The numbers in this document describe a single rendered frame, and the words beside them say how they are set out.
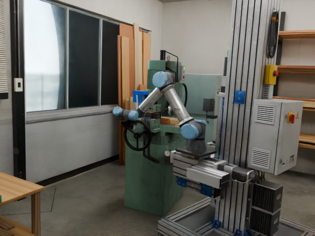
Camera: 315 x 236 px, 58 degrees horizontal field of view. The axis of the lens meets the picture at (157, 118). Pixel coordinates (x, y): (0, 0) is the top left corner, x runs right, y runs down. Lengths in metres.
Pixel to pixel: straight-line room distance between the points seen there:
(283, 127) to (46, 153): 2.60
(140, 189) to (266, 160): 1.40
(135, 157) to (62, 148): 1.16
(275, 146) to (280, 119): 0.18
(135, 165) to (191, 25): 3.12
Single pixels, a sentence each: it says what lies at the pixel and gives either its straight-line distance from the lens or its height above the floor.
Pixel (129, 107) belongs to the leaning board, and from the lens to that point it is 4.20.
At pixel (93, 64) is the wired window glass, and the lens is 4.10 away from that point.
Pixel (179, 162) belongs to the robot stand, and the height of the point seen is 0.70.
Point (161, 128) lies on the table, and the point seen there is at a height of 0.87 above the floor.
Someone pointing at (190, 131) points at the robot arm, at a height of 0.99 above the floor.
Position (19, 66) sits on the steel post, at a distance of 3.13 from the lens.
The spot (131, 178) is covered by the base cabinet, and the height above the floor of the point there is 0.32.
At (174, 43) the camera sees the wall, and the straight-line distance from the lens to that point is 5.39.
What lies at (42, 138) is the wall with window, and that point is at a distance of 3.50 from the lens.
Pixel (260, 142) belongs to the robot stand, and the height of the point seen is 0.95.
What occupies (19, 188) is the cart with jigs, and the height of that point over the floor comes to 0.53.
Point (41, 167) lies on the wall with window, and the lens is 3.57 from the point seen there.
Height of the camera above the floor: 1.34
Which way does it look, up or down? 8 degrees down
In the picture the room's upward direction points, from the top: 3 degrees clockwise
